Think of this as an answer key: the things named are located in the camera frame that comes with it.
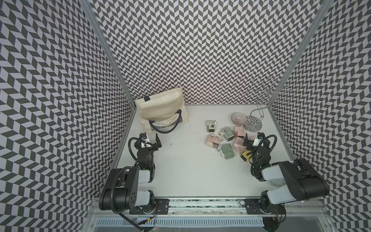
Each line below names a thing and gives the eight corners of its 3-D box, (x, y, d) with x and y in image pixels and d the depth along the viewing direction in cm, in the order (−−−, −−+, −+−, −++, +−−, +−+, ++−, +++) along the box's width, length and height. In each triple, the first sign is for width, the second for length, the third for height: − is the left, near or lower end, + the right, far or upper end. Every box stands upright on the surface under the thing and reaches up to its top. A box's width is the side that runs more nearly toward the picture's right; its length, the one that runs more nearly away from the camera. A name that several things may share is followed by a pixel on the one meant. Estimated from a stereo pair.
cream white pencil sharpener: (206, 132, 103) (206, 129, 100) (205, 122, 108) (206, 120, 105) (218, 132, 103) (218, 129, 100) (216, 122, 108) (217, 120, 105)
